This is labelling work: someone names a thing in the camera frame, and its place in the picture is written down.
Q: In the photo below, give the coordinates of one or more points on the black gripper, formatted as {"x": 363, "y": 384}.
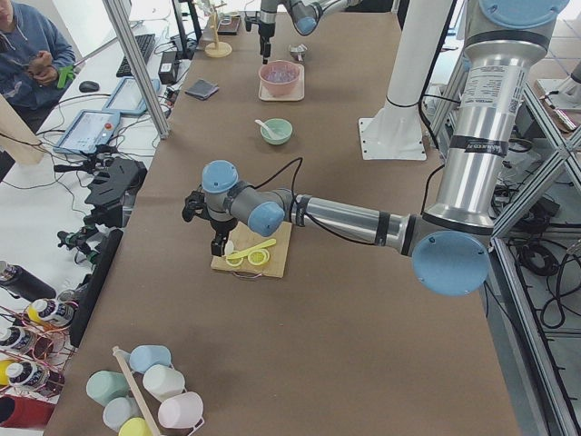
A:
{"x": 264, "y": 31}
{"x": 221, "y": 223}

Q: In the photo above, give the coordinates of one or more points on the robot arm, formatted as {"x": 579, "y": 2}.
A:
{"x": 446, "y": 242}
{"x": 305, "y": 16}

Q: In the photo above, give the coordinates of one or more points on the pile of clear ice cubes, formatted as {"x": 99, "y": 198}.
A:
{"x": 281, "y": 73}

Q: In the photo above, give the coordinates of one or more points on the pink bowl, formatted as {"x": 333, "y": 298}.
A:
{"x": 278, "y": 89}

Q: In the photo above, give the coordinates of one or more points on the steel ice scoop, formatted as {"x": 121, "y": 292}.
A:
{"x": 298, "y": 52}

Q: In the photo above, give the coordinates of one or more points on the mint green bowl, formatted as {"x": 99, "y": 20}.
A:
{"x": 282, "y": 127}

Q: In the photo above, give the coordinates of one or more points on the yellow plastic knife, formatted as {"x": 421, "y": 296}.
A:
{"x": 243, "y": 253}

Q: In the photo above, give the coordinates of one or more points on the bamboo cutting board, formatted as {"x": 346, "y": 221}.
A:
{"x": 244, "y": 238}

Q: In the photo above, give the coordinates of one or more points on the lemon slice near bun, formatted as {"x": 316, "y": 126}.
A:
{"x": 234, "y": 262}

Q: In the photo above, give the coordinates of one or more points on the lemon slice top stack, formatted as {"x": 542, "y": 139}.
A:
{"x": 255, "y": 257}

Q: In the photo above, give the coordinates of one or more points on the wooden cup stand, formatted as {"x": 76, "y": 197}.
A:
{"x": 217, "y": 48}

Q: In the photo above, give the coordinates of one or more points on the beige plastic tray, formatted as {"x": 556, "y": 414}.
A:
{"x": 295, "y": 95}

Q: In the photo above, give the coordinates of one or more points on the grey folded cloth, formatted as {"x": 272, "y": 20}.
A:
{"x": 202, "y": 89}

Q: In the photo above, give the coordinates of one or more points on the pale blue cup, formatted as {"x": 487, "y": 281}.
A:
{"x": 143, "y": 357}

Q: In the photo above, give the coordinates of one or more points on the white cup in rack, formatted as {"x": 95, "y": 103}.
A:
{"x": 163, "y": 382}

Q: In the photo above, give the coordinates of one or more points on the teach pendant upper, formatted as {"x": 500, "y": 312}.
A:
{"x": 88, "y": 130}

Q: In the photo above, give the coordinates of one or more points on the pink cup in rack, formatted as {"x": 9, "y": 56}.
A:
{"x": 182, "y": 411}

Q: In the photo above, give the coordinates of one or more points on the black computer mouse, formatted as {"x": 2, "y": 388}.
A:
{"x": 88, "y": 87}

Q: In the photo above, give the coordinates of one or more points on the mint cup in rack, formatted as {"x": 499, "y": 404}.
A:
{"x": 105, "y": 386}

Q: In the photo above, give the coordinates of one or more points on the grey-blue cup in rack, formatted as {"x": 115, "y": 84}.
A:
{"x": 118, "y": 411}

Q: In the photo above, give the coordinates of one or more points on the yellow cup in rack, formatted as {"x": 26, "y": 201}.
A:
{"x": 136, "y": 426}

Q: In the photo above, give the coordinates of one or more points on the black water bottle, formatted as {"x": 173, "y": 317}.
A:
{"x": 22, "y": 284}

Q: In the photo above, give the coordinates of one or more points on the person in blue hoodie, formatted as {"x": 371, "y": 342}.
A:
{"x": 33, "y": 51}

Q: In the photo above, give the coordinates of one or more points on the aluminium frame post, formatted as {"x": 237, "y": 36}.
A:
{"x": 120, "y": 22}

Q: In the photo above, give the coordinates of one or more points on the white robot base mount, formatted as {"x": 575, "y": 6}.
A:
{"x": 395, "y": 133}

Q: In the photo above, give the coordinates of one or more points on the white wire rack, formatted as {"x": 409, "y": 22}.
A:
{"x": 144, "y": 408}

